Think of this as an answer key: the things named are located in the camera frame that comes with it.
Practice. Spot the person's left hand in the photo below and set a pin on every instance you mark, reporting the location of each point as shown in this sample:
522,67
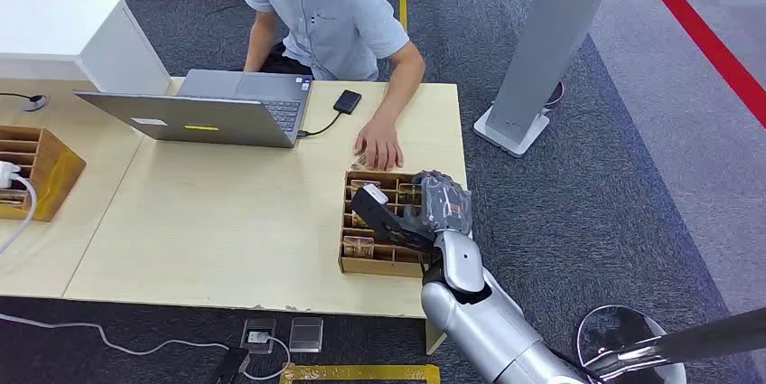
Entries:
378,143

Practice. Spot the person's left forearm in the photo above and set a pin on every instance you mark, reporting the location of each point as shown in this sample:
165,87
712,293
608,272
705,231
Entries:
404,79

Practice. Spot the person's right forearm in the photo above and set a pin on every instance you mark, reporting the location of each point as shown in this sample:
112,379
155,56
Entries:
260,40

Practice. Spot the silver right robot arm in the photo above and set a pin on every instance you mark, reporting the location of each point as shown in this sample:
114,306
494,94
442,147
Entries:
488,327

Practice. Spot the card with brown print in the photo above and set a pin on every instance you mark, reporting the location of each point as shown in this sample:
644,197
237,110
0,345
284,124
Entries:
359,162
364,184
358,246
358,221

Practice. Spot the wooden slotted card box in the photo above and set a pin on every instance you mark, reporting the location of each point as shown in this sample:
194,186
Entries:
374,261

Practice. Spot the person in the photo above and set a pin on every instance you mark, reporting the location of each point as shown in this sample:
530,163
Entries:
335,16

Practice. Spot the black external drive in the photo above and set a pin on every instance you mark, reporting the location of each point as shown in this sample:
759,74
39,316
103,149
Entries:
347,102

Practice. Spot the silver laptop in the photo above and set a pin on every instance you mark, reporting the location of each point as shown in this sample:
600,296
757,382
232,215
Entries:
197,118

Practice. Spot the wooden desk leg panel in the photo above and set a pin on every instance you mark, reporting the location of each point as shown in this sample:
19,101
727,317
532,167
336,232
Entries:
435,338

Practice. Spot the grey kiosk stand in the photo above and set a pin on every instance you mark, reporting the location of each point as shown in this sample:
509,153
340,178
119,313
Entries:
553,40

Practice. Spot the grey floor cover plate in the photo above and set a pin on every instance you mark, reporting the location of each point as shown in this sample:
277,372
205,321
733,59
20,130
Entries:
306,334

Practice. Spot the floor power socket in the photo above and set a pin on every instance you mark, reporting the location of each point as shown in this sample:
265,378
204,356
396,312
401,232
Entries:
258,334

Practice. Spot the black power adapter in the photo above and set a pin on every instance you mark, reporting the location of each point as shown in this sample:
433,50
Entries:
230,364

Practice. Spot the white cabinet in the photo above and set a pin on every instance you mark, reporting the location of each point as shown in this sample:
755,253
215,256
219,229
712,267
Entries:
90,40

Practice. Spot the wooden slotted box yellow tape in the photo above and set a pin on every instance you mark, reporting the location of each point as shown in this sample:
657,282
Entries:
51,169

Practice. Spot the red floor tape line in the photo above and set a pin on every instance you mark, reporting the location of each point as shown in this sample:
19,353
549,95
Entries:
700,31

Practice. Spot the shiny metal bar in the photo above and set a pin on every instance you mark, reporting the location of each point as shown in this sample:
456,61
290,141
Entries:
688,339

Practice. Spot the white power plug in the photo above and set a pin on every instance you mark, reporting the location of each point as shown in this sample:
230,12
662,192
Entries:
7,173

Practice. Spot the black wrist camera pale box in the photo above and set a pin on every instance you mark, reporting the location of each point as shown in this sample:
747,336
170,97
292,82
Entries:
383,216

